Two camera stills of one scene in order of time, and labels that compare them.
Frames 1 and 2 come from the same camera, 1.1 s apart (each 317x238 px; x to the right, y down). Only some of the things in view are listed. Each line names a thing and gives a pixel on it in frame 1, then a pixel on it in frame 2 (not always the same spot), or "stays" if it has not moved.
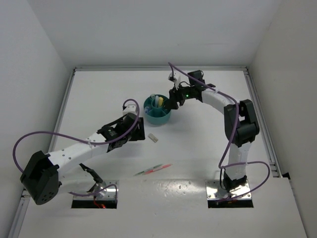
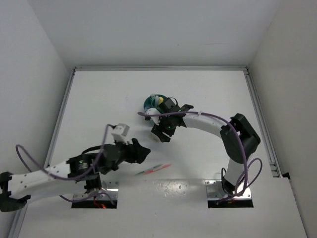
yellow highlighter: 160,101 stays
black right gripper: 174,96 -> 158,131
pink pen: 160,168 stays
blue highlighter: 156,101 stays
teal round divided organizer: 154,110 stays
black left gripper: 139,133 -> 137,153
